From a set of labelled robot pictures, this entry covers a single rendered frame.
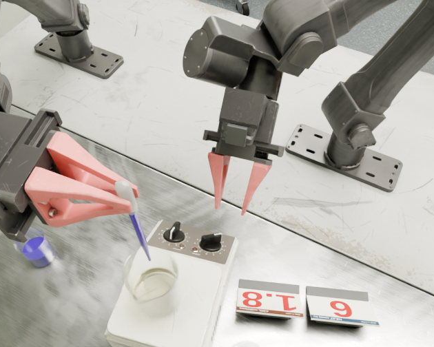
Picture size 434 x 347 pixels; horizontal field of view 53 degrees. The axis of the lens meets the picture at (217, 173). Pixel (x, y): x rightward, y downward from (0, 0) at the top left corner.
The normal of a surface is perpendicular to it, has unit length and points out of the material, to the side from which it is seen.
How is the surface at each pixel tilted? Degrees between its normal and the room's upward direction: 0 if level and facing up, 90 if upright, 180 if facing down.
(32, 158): 2
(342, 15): 87
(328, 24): 90
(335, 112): 60
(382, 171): 0
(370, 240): 0
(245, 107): 40
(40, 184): 22
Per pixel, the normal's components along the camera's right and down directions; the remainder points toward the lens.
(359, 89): -0.84, -0.09
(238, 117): -0.18, 0.07
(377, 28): 0.00, -0.58
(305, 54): 0.27, 0.78
